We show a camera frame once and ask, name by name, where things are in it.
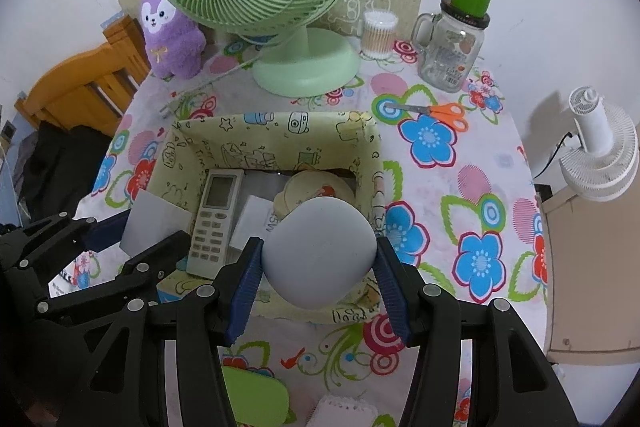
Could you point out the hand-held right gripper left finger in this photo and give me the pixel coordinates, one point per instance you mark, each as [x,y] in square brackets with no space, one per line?
[242,302]

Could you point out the white clip fan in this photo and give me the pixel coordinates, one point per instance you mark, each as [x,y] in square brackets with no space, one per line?
[600,157]

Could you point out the purple plush toy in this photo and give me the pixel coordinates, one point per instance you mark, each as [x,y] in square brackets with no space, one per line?
[172,52]

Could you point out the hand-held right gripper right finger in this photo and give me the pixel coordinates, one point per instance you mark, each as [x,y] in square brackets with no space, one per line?
[395,302]

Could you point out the printed yellow storage box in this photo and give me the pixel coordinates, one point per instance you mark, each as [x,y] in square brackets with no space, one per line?
[280,137]

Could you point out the clear cotton swab container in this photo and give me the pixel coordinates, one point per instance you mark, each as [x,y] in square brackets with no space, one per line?
[379,39]

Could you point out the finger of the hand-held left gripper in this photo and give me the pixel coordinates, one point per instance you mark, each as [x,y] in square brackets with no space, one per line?
[107,229]
[150,264]

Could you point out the black clothing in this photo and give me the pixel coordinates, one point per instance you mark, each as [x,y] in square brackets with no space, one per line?
[60,167]

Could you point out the white card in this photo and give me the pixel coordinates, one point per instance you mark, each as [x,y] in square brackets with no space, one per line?
[150,217]

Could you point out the pale blue packet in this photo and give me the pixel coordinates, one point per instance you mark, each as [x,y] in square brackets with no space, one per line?
[172,287]

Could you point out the pale grey egg-shaped object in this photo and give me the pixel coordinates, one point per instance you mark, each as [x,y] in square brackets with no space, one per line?
[320,252]

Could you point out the white remote control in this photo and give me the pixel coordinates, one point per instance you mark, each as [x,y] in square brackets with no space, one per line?
[212,227]

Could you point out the beige cabinet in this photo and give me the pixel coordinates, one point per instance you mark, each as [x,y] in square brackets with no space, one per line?
[590,282]

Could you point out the white paper box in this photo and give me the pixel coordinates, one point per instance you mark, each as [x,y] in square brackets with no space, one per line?
[252,214]

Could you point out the glass jar mug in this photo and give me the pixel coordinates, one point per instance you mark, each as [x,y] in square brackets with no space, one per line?
[447,57]

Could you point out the floral tablecloth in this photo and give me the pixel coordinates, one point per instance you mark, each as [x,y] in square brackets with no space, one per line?
[450,187]

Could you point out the wooden chair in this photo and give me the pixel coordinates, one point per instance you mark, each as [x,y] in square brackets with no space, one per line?
[75,82]

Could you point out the round cream pocket mirror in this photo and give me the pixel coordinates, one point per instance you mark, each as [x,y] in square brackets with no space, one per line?
[310,189]

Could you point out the green case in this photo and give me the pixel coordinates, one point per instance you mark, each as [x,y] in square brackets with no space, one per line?
[255,397]

